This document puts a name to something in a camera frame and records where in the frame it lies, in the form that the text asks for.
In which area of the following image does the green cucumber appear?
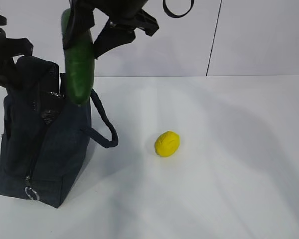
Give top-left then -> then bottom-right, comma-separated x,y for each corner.
61,8 -> 95,107

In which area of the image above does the yellow lemon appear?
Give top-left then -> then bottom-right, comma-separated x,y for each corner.
154,131 -> 180,157

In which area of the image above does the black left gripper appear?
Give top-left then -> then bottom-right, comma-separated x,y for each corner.
0,15 -> 33,86

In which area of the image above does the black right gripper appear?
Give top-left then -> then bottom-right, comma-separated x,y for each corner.
62,0 -> 159,59

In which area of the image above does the navy blue lunch bag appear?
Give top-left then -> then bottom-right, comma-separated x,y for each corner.
0,56 -> 118,208

